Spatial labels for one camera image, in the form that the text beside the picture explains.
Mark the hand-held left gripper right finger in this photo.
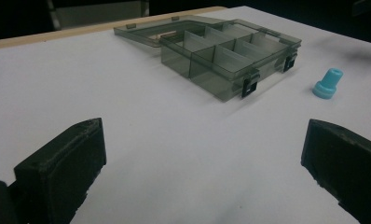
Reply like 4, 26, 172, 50
300, 119, 371, 224

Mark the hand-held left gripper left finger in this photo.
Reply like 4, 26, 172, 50
8, 117, 107, 224

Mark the grey chair backrest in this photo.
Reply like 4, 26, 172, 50
47, 0, 150, 31

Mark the small blue plastic cap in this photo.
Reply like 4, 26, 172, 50
312, 67, 344, 100

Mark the clear grey compartment box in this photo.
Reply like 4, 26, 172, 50
113, 15, 303, 103

